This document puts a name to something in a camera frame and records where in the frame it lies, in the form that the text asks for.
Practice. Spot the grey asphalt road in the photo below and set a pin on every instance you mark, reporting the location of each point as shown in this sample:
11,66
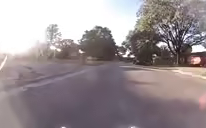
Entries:
117,100

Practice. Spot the tall thin tree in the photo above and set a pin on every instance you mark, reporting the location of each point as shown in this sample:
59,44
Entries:
53,33

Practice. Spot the large spreading tree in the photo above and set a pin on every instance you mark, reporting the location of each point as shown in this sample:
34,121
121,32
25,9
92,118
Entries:
177,23

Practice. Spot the red building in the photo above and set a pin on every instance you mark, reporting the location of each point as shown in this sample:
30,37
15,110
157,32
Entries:
199,60

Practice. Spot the dark green tree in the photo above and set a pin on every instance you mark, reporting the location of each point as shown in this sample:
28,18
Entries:
98,43

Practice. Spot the pale kerb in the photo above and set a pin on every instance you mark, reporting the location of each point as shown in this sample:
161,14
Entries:
194,76

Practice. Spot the pale concrete kerb gutter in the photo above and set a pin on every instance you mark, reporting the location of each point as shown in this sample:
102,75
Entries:
57,78

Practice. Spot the pale concrete pavement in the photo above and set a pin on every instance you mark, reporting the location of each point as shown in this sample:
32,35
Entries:
31,68

